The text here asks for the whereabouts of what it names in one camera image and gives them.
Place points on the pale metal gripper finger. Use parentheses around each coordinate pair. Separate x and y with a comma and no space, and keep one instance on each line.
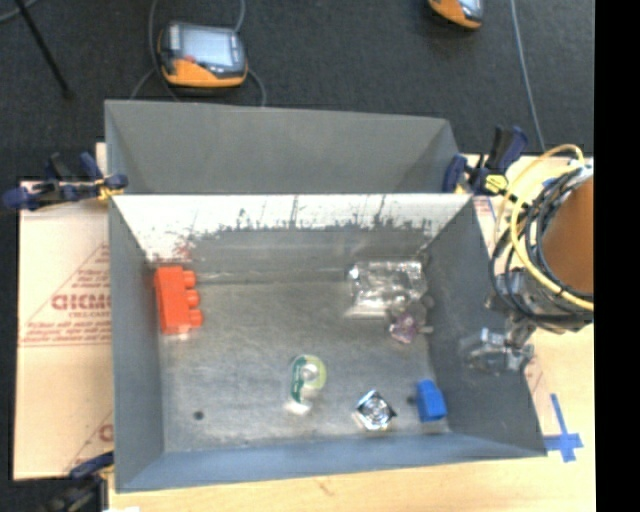
(484,340)
(487,362)

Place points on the blue block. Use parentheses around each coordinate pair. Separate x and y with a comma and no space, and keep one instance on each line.
(430,401)

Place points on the small purple clear thing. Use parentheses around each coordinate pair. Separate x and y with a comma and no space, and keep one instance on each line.
(404,328)

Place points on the clear plastic packet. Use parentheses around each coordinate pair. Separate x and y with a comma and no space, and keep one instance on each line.
(382,287)

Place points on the green and white tape dispenser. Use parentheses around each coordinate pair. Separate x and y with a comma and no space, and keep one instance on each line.
(306,377)

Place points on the grey metal bin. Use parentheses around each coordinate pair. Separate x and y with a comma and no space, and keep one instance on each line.
(280,320)

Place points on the orange toy building block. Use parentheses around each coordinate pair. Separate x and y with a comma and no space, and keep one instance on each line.
(175,300)

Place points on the brown cardboard board red print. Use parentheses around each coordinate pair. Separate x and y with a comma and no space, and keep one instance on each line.
(60,310)

